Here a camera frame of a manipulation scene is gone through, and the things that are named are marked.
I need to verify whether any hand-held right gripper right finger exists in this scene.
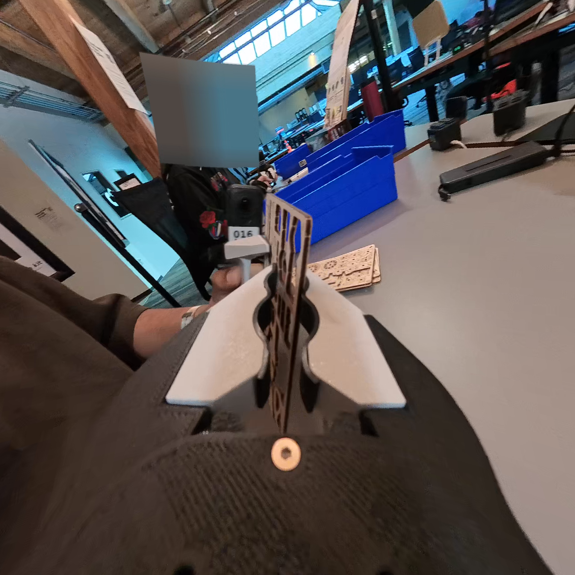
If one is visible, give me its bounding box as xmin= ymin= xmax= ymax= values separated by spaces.
xmin=300 ymin=270 xmax=407 ymax=413

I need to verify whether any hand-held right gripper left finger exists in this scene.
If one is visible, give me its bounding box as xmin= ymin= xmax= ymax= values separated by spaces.
xmin=165 ymin=264 xmax=277 ymax=410

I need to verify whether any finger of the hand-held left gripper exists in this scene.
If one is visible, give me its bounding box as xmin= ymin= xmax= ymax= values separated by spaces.
xmin=224 ymin=237 xmax=270 ymax=288

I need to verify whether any wooden cut-out sheet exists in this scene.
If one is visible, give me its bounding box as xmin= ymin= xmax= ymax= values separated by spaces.
xmin=263 ymin=193 xmax=314 ymax=435

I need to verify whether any person's left forearm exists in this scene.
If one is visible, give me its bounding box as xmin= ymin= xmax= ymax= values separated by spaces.
xmin=132 ymin=305 xmax=212 ymax=360

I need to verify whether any grey desk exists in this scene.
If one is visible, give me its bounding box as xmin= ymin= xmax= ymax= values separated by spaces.
xmin=287 ymin=96 xmax=575 ymax=575

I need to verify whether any person's left hand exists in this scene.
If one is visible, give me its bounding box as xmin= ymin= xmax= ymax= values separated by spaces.
xmin=210 ymin=266 xmax=252 ymax=309

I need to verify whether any stack of wooden sheets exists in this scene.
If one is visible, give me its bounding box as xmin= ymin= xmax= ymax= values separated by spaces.
xmin=309 ymin=245 xmax=382 ymax=293

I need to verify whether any blue plastic bin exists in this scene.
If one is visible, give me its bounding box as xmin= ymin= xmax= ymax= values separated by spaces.
xmin=274 ymin=108 xmax=407 ymax=180
xmin=265 ymin=146 xmax=399 ymax=245

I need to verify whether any person's brown top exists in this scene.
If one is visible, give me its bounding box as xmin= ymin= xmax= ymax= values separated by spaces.
xmin=0 ymin=256 xmax=151 ymax=450

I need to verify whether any standing instruction board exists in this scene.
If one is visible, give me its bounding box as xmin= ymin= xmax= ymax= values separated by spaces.
xmin=324 ymin=0 xmax=361 ymax=131

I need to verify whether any paper notice sheet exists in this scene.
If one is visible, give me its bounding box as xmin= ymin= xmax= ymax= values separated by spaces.
xmin=72 ymin=18 xmax=149 ymax=116

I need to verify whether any black charger box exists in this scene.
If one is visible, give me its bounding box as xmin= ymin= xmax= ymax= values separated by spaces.
xmin=427 ymin=118 xmax=463 ymax=151
xmin=492 ymin=92 xmax=527 ymax=136

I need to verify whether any black power strip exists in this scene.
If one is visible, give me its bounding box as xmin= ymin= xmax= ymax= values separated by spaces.
xmin=438 ymin=141 xmax=552 ymax=201

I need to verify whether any wooden table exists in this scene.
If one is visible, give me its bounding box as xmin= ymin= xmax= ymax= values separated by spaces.
xmin=391 ymin=13 xmax=575 ymax=122

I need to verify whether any wooden post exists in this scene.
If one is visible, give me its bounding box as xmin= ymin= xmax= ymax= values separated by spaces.
xmin=18 ymin=0 xmax=163 ymax=179

